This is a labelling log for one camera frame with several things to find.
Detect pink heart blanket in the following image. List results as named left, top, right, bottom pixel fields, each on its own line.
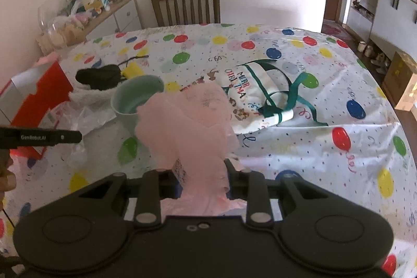
left=35, top=53, right=60, bottom=66

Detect wooden sideboard cabinet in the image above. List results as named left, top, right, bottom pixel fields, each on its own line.
left=37, top=0, right=143, bottom=56

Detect red and white cardboard box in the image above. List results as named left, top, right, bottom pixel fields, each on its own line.
left=0, top=61, right=74, bottom=159

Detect black cloth pouch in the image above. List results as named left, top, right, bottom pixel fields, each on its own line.
left=75, top=64, right=122, bottom=90

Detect white and wood wall unit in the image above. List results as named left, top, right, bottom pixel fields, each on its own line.
left=345, top=0, right=417, bottom=71

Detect clear plastic bag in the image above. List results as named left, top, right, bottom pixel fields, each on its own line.
left=48, top=100, right=117, bottom=168

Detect white printed apron green straps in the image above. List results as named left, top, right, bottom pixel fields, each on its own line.
left=213, top=59, right=329, bottom=135

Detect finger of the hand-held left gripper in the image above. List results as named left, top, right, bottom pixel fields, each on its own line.
left=59, top=130, right=83, bottom=145

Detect black cable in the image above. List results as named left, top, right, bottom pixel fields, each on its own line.
left=0, top=199, right=16, bottom=228

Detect polka dot tablecloth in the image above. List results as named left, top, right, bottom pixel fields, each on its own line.
left=0, top=23, right=417, bottom=278

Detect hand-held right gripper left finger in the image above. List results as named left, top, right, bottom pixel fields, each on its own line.
left=78, top=168, right=180, bottom=227

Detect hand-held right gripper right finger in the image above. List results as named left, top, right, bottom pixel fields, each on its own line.
left=224, top=159, right=314, bottom=228

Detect clear glass vase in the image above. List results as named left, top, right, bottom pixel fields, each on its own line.
left=37, top=2, right=86, bottom=49

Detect black cord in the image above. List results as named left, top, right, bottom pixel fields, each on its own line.
left=118, top=54, right=149, bottom=66

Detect pink sheer cloth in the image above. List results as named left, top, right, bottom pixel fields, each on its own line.
left=136, top=83, right=247, bottom=217

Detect mint green cup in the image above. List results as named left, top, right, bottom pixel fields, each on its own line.
left=111, top=74, right=165, bottom=127

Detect brown cardboard box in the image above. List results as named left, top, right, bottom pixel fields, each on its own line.
left=384, top=51, right=417, bottom=111

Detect wooden chair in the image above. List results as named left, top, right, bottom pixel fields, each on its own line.
left=150, top=0, right=221, bottom=27

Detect person's left hand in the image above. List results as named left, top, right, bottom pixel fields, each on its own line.
left=0, top=156, right=16, bottom=201

